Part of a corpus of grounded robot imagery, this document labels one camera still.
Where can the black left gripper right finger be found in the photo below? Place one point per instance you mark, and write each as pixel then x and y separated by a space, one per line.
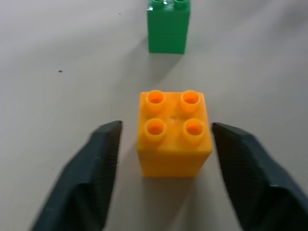
pixel 260 183

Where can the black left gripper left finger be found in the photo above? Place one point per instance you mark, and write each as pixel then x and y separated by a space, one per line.
pixel 84 183

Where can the orange studded building block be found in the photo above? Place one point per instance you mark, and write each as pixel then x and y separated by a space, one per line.
pixel 173 134

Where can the green studded building block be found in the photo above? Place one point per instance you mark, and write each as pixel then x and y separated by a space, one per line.
pixel 167 26

